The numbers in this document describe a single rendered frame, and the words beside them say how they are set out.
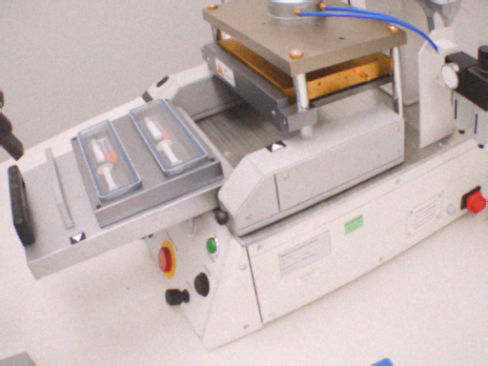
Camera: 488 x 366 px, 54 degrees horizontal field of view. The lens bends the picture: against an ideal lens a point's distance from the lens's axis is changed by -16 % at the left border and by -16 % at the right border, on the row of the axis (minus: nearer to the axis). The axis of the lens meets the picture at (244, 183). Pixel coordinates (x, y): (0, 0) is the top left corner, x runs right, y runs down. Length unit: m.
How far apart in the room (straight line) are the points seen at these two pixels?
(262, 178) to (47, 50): 1.67
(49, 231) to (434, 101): 0.54
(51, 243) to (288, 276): 0.31
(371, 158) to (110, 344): 0.46
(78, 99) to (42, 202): 1.58
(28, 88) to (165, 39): 0.64
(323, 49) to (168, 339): 0.46
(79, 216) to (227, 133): 0.27
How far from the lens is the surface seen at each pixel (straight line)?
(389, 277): 0.83
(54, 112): 2.30
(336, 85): 0.70
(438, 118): 0.78
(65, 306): 0.91
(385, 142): 0.71
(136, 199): 0.65
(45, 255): 0.66
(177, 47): 2.37
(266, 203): 0.64
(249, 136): 0.82
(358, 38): 0.67
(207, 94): 0.87
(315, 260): 0.73
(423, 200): 0.82
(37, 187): 0.79
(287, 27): 0.71
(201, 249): 0.74
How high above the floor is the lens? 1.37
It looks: 37 degrees down
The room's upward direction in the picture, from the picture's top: 10 degrees counter-clockwise
